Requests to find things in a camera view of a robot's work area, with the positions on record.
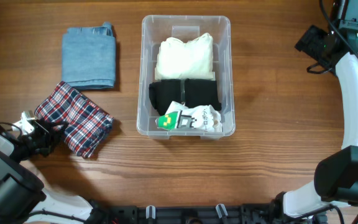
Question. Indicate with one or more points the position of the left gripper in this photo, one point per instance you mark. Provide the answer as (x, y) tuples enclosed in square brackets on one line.
[(52, 132)]

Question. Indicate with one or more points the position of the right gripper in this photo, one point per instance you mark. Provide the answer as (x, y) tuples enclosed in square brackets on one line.
[(308, 42)]

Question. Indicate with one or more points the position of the red plaid shirt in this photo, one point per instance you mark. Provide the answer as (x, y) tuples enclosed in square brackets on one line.
[(87, 124)]

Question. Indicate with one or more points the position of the blue denim jeans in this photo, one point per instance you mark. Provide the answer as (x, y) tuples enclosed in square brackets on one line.
[(89, 57)]

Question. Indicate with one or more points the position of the black garment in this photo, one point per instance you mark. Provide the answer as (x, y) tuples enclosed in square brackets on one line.
[(189, 92)]

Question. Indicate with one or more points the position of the white printed t-shirt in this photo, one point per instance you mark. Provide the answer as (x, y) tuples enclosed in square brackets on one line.
[(202, 118)]

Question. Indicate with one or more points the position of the cream white cloth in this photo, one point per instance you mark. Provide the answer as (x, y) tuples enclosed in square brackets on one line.
[(190, 60)]

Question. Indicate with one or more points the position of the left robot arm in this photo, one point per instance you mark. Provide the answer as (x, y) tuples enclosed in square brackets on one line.
[(23, 196)]

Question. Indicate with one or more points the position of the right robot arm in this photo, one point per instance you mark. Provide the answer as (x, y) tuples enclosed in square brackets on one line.
[(335, 182)]

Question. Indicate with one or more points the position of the clear plastic storage bin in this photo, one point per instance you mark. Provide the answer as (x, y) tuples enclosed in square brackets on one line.
[(156, 29)]

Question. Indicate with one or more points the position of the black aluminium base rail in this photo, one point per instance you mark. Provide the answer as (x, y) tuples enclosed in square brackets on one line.
[(242, 214)]

